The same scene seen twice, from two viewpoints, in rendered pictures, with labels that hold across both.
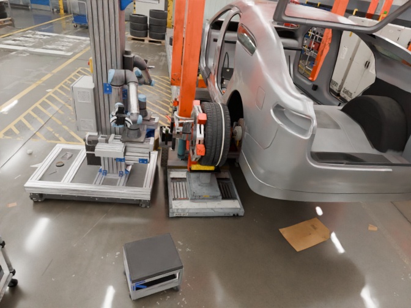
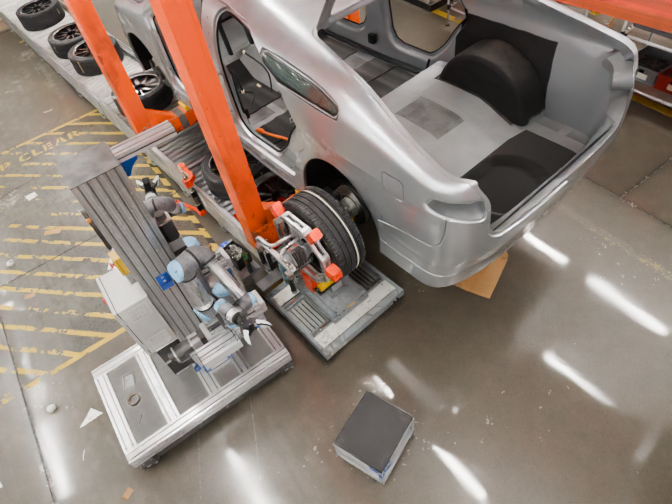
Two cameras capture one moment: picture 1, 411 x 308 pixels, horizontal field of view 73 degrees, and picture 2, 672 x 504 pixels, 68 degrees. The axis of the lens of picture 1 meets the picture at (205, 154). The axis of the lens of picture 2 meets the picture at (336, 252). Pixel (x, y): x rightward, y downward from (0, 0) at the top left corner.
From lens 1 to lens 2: 1.44 m
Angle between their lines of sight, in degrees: 23
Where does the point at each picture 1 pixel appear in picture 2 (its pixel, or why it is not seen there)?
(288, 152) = (468, 241)
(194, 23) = (214, 104)
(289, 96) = (447, 189)
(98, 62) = (136, 261)
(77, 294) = not seen: outside the picture
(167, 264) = (397, 427)
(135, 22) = not seen: outside the picture
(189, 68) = (234, 162)
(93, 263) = (301, 480)
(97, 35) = (117, 232)
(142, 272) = (382, 456)
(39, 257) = not seen: outside the picture
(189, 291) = (422, 427)
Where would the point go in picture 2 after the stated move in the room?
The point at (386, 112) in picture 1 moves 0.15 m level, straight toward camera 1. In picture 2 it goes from (510, 73) to (512, 84)
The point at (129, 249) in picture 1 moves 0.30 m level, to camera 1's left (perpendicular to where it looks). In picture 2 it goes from (346, 442) to (303, 468)
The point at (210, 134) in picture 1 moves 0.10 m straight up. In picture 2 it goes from (337, 248) to (335, 237)
